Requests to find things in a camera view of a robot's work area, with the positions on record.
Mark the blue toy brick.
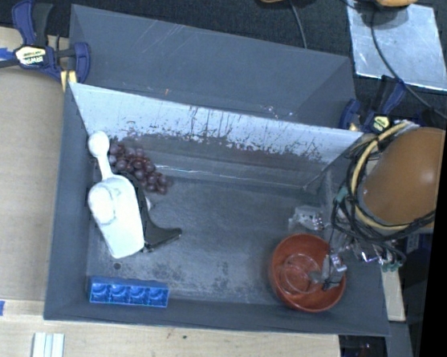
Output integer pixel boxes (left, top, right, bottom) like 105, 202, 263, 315
87, 273, 172, 313

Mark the white plastic scoop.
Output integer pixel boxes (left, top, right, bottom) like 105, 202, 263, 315
74, 129, 159, 263

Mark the black curved tool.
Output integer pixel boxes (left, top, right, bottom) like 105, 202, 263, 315
116, 172, 190, 258

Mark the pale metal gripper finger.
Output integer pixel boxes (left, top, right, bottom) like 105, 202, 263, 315
321, 252, 351, 294
309, 265, 329, 285

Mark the pale wood board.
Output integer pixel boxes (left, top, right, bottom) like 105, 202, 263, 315
0, 68, 74, 307

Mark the red-brown bowl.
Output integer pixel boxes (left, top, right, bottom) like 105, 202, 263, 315
264, 229, 352, 318

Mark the clear plastic box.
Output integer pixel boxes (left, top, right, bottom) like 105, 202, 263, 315
289, 203, 328, 232

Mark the grey metal bin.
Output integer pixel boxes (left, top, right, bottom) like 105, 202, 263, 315
32, 3, 427, 357

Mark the clear glass cup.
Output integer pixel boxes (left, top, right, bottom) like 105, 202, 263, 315
276, 250, 323, 298

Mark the dark red grape bunch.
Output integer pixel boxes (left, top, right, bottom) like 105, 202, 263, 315
103, 141, 176, 197

